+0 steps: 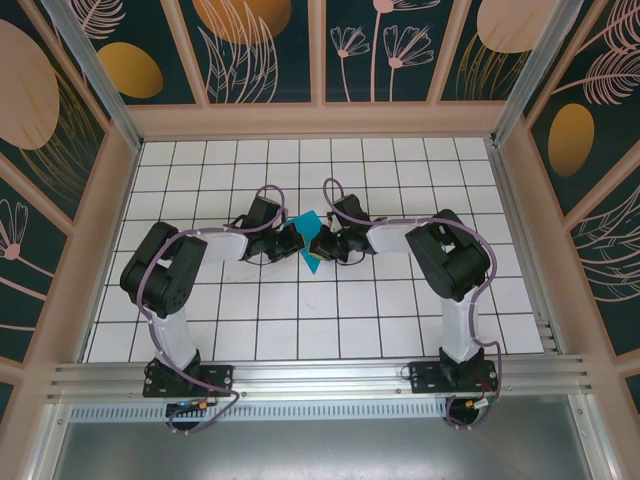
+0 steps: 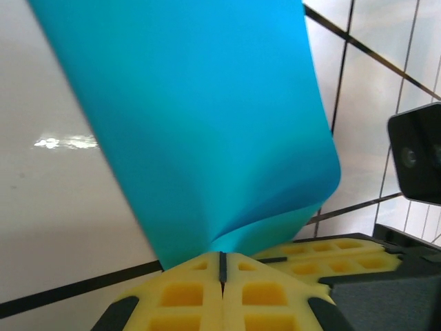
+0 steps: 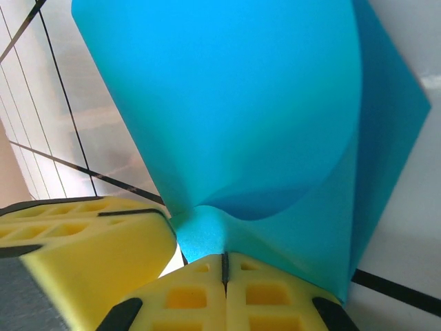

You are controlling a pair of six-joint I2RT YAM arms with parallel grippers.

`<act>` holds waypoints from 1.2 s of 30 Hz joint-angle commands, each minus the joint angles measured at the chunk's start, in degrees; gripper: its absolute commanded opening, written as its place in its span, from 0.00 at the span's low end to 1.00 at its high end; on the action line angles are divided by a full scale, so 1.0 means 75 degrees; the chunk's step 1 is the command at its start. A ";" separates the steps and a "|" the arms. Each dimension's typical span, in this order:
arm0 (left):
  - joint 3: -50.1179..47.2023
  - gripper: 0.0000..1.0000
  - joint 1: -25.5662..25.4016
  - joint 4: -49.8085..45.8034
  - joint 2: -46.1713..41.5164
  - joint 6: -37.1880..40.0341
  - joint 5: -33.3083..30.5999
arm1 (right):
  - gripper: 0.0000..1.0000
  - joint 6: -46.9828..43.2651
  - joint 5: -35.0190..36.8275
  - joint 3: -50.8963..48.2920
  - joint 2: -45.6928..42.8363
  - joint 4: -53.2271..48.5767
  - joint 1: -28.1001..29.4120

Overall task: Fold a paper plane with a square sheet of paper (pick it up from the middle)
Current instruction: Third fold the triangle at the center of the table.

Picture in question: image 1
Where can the blue square paper sheet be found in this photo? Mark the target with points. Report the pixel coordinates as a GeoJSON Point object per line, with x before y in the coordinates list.
{"type": "Point", "coordinates": [306, 222]}

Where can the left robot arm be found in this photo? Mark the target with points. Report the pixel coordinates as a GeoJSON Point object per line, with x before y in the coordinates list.
{"type": "Point", "coordinates": [160, 272]}

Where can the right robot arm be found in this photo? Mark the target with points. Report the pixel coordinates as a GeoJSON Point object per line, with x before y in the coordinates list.
{"type": "Point", "coordinates": [450, 260]}

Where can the yellow power connector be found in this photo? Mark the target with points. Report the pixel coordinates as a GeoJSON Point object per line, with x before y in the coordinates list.
{"type": "Point", "coordinates": [472, 403]}
{"type": "Point", "coordinates": [202, 405]}

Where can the grey metal panel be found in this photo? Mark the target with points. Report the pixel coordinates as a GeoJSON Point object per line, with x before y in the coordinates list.
{"type": "Point", "coordinates": [320, 450]}

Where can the aluminium mounting rail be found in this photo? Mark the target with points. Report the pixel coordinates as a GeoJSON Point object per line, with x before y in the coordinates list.
{"type": "Point", "coordinates": [320, 380]}

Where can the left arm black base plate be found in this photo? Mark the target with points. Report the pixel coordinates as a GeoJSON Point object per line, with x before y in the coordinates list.
{"type": "Point", "coordinates": [220, 380]}

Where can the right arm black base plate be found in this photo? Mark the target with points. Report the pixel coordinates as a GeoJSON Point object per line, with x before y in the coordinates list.
{"type": "Point", "coordinates": [425, 377]}

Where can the aluminium side rail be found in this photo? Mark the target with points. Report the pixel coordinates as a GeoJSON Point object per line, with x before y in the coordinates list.
{"type": "Point", "coordinates": [520, 240]}

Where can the aluminium corner post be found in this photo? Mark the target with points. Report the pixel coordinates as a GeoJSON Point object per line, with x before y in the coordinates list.
{"type": "Point", "coordinates": [100, 85]}
{"type": "Point", "coordinates": [530, 70]}

